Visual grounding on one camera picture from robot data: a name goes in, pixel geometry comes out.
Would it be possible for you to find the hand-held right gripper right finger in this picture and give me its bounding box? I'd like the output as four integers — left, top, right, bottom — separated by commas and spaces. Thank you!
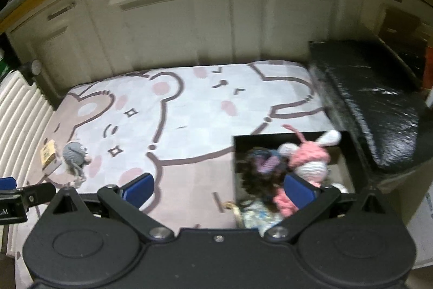
263, 173, 396, 243

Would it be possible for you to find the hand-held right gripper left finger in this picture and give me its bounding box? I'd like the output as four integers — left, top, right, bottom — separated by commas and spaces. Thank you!
50, 173, 174, 241

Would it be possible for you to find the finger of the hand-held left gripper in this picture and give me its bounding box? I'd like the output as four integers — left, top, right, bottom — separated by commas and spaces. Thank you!
0, 177, 57, 208

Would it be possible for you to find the pink crochet bunny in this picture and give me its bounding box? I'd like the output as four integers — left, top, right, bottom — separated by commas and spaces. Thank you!
272, 124, 342, 218

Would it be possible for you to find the purple crochet doll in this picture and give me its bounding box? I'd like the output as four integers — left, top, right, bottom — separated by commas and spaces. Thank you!
242, 147, 288, 205

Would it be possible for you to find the blue floral drawstring pouch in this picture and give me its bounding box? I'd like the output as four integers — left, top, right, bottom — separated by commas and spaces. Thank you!
223, 199, 285, 237

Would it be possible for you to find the black cardboard box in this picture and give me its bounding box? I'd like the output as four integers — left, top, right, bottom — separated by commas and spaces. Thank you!
233, 131, 369, 229

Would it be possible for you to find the small yellow card box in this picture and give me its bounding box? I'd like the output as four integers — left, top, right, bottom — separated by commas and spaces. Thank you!
40, 139, 61, 174

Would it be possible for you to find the white ribbed panel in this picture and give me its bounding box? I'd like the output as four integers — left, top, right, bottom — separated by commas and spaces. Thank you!
0, 70, 56, 188

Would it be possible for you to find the grey yarn ball toy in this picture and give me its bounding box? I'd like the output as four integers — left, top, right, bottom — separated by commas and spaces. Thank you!
63, 141, 93, 188

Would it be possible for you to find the bear printed mat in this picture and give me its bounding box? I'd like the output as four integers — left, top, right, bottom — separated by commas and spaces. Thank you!
7, 60, 334, 272

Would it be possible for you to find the black bubble-wrapped package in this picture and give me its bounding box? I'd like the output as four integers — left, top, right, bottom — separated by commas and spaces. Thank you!
308, 40, 430, 171

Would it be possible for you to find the cream cabinet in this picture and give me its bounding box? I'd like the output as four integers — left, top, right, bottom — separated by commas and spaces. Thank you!
0, 0, 433, 100

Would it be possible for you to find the brown cardboard box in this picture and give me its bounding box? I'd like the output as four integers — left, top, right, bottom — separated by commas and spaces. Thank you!
377, 5, 428, 49

